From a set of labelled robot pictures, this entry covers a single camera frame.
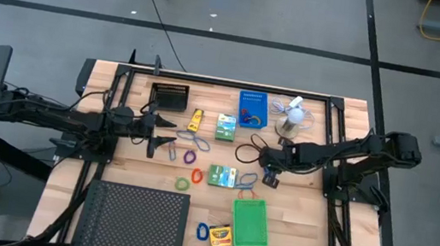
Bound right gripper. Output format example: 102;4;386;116
256;133;303;193

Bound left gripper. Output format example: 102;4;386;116
127;100;184;163

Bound long blue rubber band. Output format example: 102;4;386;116
173;128;214;154

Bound purple coil wrist keychain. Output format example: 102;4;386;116
181;148;199;166

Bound green coil wrist keychain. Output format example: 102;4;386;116
173;174;192;193

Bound green crayon box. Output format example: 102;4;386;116
214;113;238;143
206;163;238;190

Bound green plastic basket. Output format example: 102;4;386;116
226;195;274;246

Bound black mesh basket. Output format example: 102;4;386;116
147;79;191;114

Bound small yellow crayon box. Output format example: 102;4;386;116
186;108;205;134

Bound blue plastic basket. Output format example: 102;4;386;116
234;89;273;132

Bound black power box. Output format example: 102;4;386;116
73;56;97;100

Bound black perforated metal riser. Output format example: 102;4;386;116
70;177;193;246

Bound large yellow crayon box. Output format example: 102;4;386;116
206;221;239;246

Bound black aluminium table frame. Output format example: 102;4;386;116
56;56;425;246

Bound long black floor cable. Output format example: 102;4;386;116
126;0;197;73

